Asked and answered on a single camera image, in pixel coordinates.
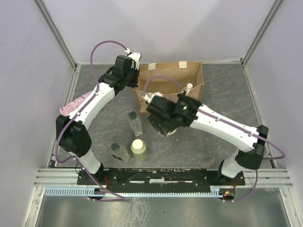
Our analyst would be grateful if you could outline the aluminium frame post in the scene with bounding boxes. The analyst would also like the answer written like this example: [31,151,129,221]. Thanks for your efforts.
[33,0,77,69]
[241,0,284,68]

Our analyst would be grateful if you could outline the blue slotted cable duct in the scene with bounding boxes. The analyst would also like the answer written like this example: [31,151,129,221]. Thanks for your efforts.
[44,185,223,198]

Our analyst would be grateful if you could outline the yellow-green pump lotion bottle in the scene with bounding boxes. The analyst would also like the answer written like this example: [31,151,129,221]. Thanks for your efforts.
[182,83,193,96]

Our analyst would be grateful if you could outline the purple cable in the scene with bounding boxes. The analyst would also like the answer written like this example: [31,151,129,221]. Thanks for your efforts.
[142,76,286,202]
[55,40,132,202]

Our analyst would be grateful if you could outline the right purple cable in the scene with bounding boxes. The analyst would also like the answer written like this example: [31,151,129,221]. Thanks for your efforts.
[142,76,286,202]

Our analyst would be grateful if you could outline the aluminium front rail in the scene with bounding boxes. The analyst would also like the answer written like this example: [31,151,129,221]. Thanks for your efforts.
[34,168,293,188]

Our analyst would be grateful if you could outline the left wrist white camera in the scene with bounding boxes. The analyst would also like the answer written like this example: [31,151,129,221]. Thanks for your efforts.
[125,48,142,70]

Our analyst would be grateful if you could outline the left aluminium frame post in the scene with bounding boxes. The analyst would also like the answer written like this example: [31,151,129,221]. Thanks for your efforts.
[33,0,77,69]

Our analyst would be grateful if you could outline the right aluminium frame post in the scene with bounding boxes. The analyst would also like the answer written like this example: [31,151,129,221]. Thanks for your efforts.
[241,0,284,68]

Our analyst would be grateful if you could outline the short clear glass bottle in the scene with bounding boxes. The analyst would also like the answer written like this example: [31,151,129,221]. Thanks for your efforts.
[108,142,130,163]

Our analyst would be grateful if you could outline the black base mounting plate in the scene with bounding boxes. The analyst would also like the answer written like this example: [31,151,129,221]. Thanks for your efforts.
[77,167,246,186]

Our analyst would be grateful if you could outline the tall clear glass bottle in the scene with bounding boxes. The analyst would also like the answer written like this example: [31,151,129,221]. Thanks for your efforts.
[126,111,143,136]

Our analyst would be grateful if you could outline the cream bottle white cap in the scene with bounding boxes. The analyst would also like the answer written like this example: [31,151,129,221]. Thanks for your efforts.
[164,128,177,137]

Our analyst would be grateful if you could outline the pink printed package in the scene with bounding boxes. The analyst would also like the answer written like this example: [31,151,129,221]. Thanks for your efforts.
[59,91,91,116]

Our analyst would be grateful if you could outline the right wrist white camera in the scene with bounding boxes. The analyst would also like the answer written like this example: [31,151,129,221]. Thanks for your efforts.
[142,92,163,104]

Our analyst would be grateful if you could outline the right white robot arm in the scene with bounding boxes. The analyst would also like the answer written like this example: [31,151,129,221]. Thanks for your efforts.
[143,92,268,185]

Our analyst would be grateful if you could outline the wrist white camera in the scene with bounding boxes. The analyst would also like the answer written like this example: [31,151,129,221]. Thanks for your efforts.
[125,48,142,70]
[142,92,163,104]

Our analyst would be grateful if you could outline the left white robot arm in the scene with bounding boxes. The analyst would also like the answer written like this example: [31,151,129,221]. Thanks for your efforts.
[56,52,142,184]

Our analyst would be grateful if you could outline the brown canvas tote bag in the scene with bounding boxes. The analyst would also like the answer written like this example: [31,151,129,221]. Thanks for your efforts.
[134,61,205,114]

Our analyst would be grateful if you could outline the yellow-green bottle white cap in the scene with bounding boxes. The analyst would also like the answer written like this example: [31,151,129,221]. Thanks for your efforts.
[131,139,147,161]

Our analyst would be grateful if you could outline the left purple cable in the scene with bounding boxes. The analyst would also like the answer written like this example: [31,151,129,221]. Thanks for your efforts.
[55,40,132,202]

